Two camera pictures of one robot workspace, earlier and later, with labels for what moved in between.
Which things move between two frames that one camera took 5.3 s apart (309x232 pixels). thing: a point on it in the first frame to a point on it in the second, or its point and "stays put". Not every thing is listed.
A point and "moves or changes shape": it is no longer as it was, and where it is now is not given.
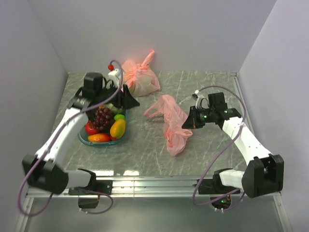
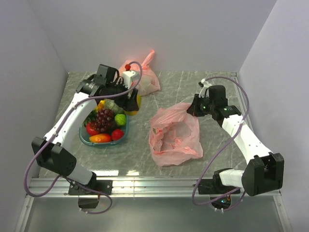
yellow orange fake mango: x=118 y=128 to x=134 y=113
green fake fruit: x=119 y=117 stays put
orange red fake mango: x=99 y=137 stays put
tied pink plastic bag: x=140 y=79 stays put
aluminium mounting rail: x=183 y=187 stays put
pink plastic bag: x=174 y=119 moves or changes shape
